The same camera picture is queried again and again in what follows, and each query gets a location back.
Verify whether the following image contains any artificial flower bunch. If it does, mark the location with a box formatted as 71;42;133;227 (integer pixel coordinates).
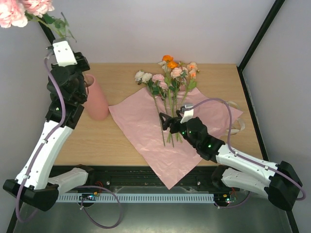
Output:
134;54;201;148

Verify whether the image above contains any right black frame post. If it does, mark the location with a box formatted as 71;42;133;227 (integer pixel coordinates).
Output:
239;0;286;71

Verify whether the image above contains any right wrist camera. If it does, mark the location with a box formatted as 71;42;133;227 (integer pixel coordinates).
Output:
180;103;194;124

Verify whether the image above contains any pink rose stem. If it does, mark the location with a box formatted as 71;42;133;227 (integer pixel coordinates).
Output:
0;0;74;39

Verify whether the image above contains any pink wrapping paper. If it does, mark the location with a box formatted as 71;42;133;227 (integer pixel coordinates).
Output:
109;88;229;189

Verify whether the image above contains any white slotted cable duct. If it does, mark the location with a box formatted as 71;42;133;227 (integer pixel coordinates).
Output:
57;193;214;203

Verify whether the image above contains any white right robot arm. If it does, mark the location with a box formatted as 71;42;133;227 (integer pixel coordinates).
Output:
160;113;302;211

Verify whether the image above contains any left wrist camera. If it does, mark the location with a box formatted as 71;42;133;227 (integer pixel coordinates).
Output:
44;38;78;68

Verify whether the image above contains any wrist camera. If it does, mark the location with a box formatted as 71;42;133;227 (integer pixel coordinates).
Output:
44;38;78;68
180;103;194;124

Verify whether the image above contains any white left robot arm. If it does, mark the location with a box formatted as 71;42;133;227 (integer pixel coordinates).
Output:
3;52;93;211

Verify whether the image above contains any pink cylindrical vase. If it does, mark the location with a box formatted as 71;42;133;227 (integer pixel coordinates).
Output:
84;74;109;121

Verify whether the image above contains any black frame post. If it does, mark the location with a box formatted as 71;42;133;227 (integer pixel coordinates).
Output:
239;0;286;71
38;22;55;58

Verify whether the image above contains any left black frame post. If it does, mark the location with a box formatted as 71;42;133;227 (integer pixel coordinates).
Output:
38;22;55;58

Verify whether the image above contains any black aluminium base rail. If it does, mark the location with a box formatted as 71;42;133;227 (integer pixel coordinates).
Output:
51;166;280;192

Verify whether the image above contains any cream ribbon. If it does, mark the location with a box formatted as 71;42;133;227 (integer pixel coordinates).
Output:
226;101;245;135

